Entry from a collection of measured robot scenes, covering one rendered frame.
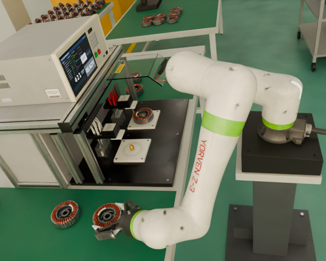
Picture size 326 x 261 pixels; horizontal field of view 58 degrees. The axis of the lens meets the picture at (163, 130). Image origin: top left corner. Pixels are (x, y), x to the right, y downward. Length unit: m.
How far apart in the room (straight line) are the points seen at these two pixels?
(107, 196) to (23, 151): 0.40
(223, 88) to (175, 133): 0.72
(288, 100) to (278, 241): 0.87
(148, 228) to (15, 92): 0.80
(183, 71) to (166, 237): 0.46
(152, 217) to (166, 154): 0.55
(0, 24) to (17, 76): 4.07
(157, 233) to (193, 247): 1.11
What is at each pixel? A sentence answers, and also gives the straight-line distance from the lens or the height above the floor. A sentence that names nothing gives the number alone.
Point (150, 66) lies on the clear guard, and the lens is 1.44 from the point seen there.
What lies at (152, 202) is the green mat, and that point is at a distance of 1.20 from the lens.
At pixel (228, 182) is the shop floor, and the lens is 2.21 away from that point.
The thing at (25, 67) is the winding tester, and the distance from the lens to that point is 1.24.
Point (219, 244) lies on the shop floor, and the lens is 1.93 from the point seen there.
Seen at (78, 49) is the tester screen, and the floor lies 1.26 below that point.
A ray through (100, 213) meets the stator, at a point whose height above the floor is 0.78.
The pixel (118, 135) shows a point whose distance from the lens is 1.34.
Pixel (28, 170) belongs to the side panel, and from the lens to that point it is 1.43.
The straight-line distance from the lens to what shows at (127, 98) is 1.52.
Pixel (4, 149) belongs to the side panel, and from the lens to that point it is 1.40.
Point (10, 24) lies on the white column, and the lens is 5.23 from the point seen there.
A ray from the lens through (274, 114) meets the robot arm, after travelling 1.17.
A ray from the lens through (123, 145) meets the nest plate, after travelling 1.44.
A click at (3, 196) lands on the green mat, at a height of 0.75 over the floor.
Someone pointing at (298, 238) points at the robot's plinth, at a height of 0.07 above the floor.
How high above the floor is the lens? 1.67
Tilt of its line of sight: 37 degrees down
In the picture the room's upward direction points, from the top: 13 degrees counter-clockwise
